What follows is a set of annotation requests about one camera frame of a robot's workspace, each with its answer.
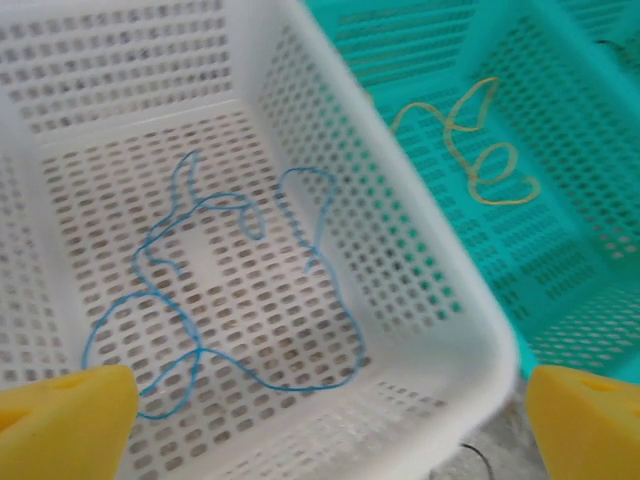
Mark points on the teal plastic basket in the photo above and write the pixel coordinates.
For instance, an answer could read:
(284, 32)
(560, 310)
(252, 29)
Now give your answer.
(620, 20)
(550, 250)

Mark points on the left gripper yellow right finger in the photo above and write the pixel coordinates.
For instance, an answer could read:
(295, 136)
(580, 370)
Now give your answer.
(590, 430)

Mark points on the white plastic basket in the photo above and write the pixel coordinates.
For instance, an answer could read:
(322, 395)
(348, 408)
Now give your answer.
(425, 360)

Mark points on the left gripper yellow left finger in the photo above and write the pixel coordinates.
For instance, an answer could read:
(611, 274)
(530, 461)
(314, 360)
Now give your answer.
(65, 425)

